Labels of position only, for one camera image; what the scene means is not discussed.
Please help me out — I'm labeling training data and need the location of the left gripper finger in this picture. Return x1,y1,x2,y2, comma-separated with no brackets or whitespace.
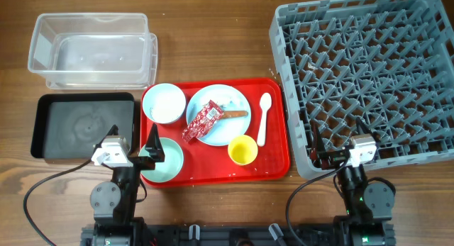
144,124,165,162
93,125,118,148

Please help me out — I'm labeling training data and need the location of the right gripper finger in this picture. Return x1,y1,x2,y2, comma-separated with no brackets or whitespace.
355,117,380,144
311,121,326,155

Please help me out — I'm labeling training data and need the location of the pale green bowl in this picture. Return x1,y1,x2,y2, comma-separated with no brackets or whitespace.
141,138,184,183

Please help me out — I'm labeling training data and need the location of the light blue rice bowl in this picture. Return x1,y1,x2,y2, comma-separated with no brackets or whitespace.
142,83,187,124

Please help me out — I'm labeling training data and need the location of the red snack wrapper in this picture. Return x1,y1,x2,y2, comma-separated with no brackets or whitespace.
182,100,224,142

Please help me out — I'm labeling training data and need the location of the light blue plate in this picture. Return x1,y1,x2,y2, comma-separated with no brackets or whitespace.
186,84,252,146

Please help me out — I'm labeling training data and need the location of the white plastic spoon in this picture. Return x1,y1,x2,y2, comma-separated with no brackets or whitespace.
257,93,272,147

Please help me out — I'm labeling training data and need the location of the yellow plastic cup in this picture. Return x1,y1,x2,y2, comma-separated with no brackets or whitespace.
228,135,258,166

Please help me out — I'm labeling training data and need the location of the orange carrot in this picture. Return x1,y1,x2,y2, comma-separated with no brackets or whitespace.
221,111,248,119

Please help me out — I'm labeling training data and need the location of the white tissue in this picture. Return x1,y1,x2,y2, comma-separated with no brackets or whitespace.
215,95,239,107

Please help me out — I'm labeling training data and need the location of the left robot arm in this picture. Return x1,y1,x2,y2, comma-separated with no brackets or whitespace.
80,124,165,246

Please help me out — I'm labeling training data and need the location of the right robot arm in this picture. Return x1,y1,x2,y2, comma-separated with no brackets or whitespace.
309,118,397,245

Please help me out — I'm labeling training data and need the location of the grey dishwasher rack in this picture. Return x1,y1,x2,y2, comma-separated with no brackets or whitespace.
269,0,453,179

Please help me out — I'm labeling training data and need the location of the clear plastic waste bin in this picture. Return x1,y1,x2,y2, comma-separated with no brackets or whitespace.
28,13,158,90

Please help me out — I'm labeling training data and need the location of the black plastic tray bin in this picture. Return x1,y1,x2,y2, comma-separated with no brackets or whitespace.
31,92,135,161

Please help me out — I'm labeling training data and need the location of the red serving tray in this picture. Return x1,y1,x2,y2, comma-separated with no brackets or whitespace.
141,78,290,188

